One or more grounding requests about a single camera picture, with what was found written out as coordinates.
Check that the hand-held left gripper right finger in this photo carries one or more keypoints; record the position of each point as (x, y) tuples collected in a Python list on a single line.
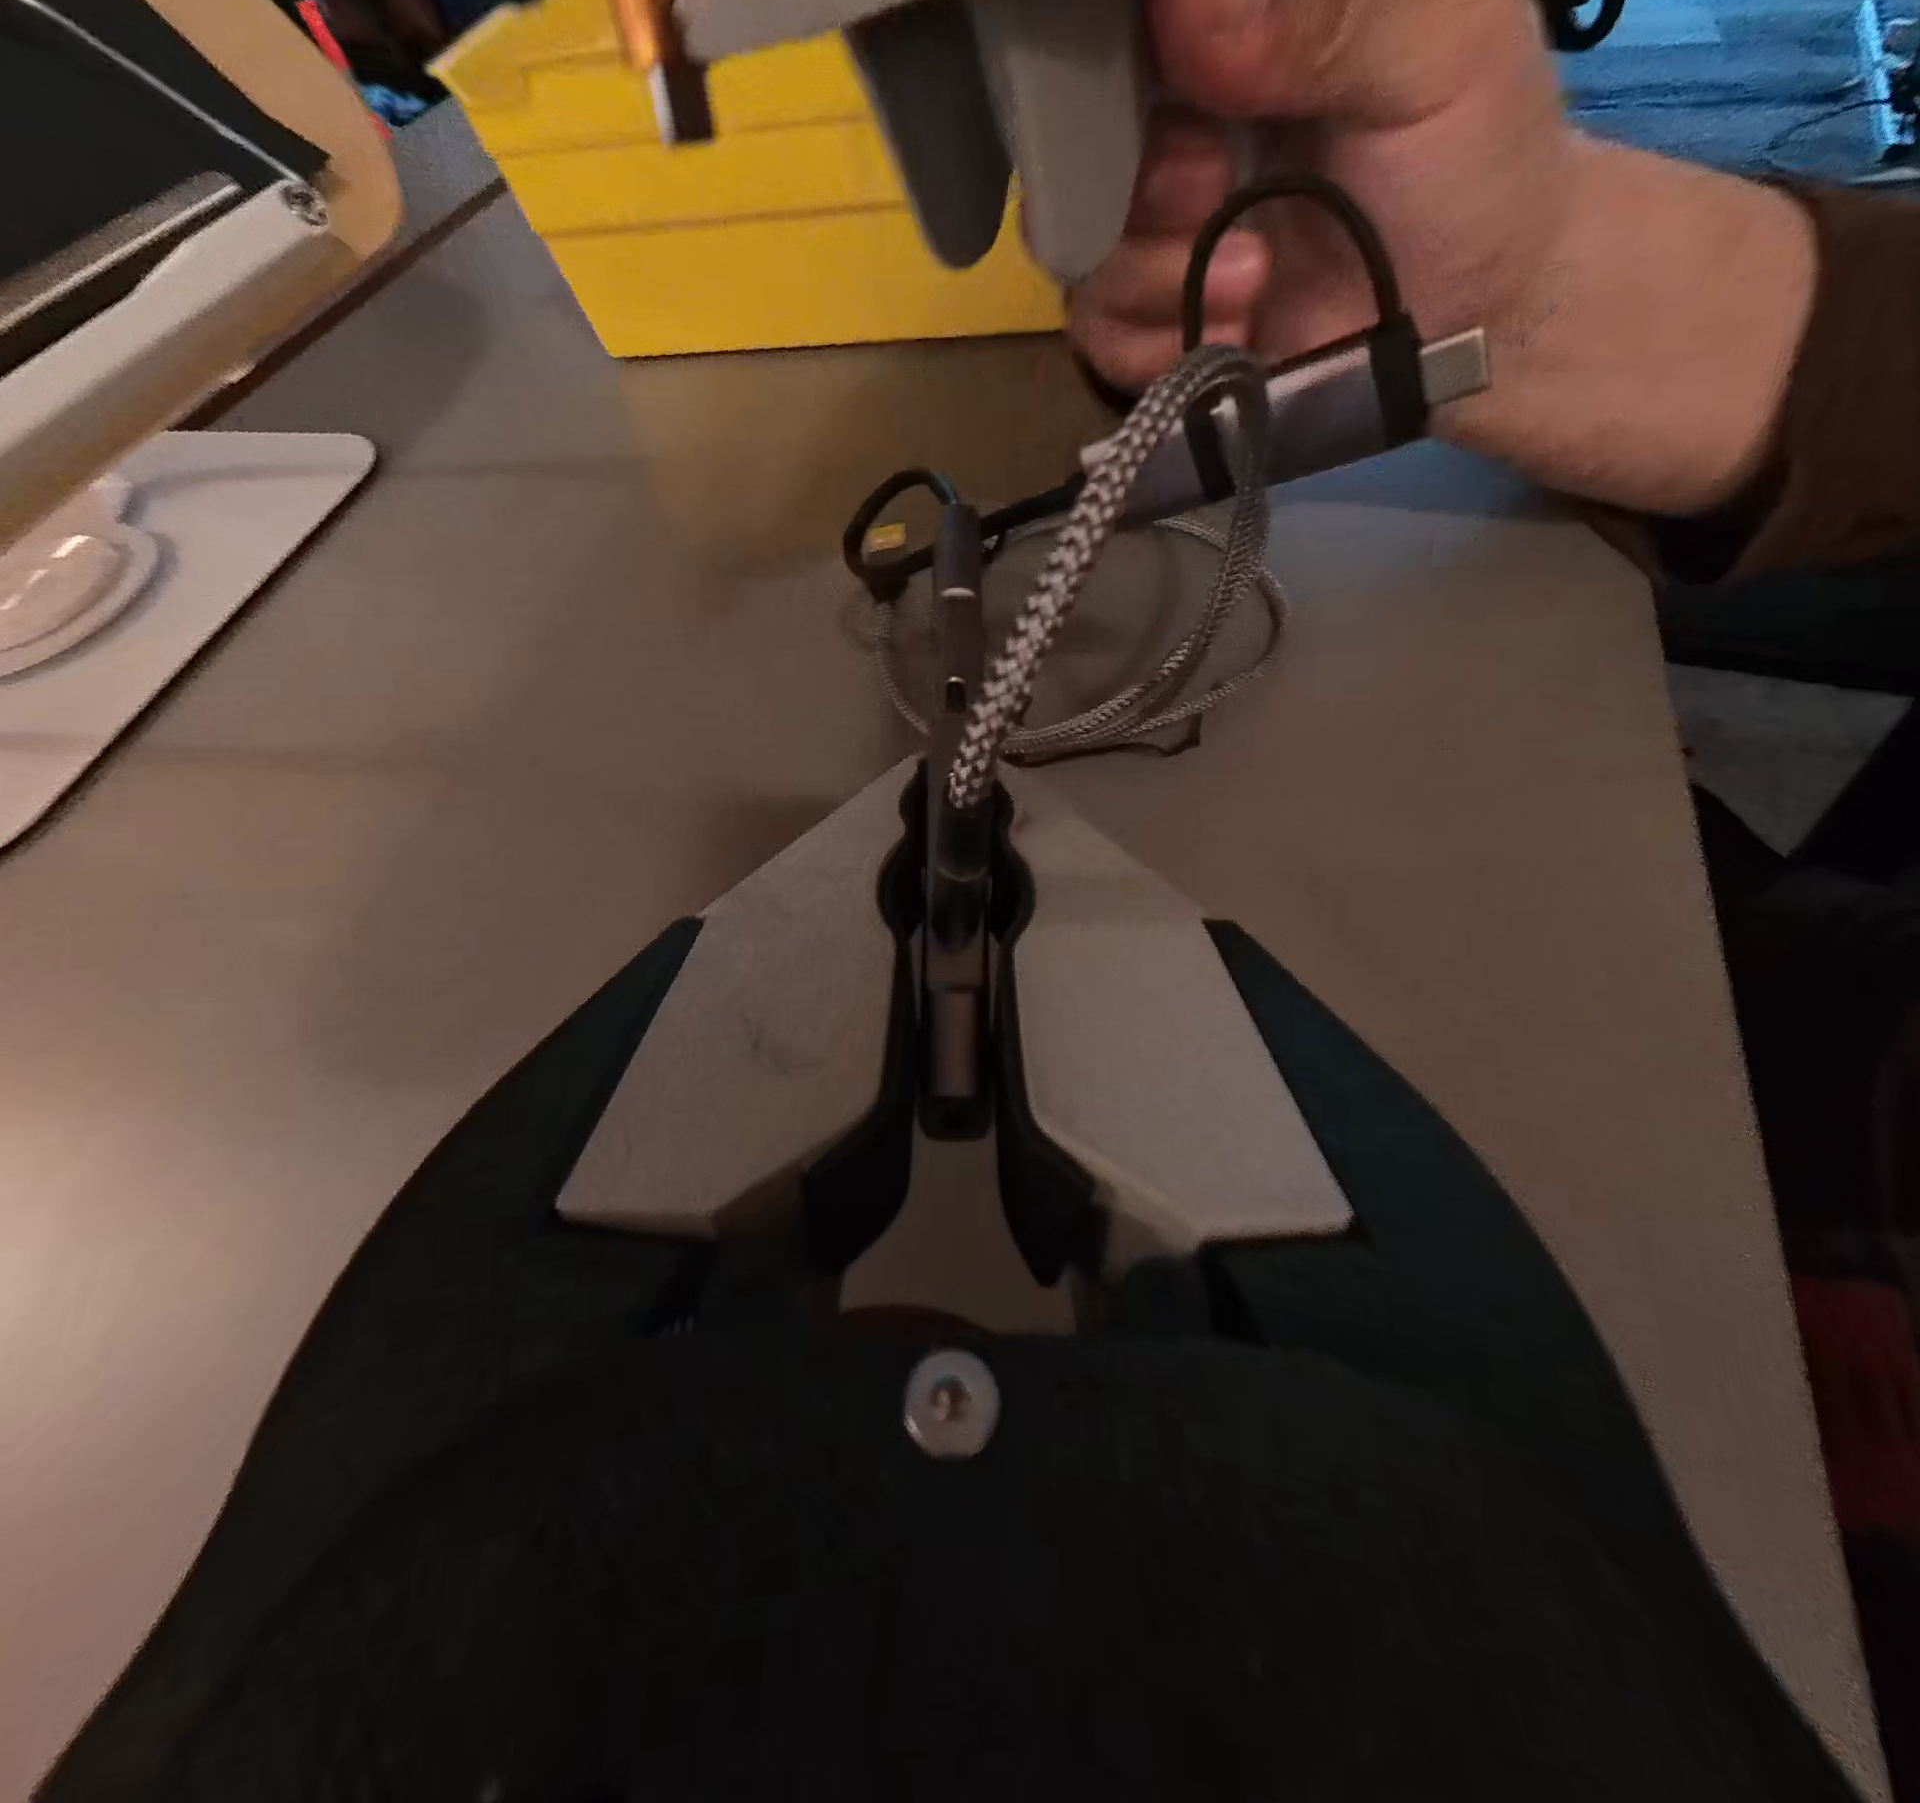
[(1171, 1068)]

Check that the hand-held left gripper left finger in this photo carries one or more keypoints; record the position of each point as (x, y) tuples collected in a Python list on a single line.
[(721, 1068)]

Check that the person's right hand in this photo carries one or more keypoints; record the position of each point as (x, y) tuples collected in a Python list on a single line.
[(1590, 288)]

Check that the yellow plastic bin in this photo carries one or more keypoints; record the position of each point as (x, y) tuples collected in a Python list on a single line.
[(750, 228)]

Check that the white display stand base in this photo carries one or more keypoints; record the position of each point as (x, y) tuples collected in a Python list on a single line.
[(194, 544)]

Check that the white power strip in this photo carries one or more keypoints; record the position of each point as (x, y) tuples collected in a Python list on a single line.
[(1886, 62)]

